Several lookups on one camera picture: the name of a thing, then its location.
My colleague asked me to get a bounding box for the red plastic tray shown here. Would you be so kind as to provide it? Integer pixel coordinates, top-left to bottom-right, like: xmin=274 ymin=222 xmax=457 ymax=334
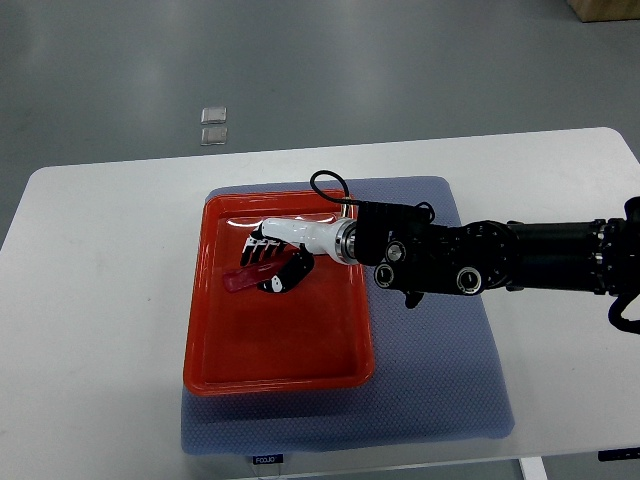
xmin=183 ymin=188 xmax=375 ymax=397

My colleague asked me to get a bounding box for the upper floor metal plate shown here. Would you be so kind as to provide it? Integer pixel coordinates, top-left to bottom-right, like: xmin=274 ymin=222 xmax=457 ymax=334
xmin=200 ymin=106 xmax=227 ymax=125

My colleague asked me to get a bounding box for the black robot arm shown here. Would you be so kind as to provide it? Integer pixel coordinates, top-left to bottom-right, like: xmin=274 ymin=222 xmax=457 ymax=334
xmin=240 ymin=197 xmax=639 ymax=334

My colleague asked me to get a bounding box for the red pepper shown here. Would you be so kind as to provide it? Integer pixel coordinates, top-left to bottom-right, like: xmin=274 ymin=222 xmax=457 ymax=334
xmin=222 ymin=257 xmax=287 ymax=293

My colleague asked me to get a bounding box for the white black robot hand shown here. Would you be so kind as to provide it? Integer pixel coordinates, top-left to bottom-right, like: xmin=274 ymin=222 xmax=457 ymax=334
xmin=240 ymin=217 xmax=345 ymax=294

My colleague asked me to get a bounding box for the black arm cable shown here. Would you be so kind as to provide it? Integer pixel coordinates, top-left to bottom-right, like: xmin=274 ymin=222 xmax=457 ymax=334
xmin=309 ymin=170 xmax=361 ymax=207

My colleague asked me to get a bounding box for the cardboard box corner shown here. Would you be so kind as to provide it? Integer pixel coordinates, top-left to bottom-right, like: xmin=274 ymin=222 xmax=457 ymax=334
xmin=567 ymin=0 xmax=639 ymax=23

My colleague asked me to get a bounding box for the white table leg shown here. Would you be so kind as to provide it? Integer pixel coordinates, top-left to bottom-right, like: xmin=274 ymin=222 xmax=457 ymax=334
xmin=519 ymin=457 xmax=549 ymax=480

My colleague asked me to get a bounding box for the black mat label tag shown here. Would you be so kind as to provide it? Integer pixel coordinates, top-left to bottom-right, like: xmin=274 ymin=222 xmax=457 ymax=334
xmin=252 ymin=454 xmax=284 ymax=466

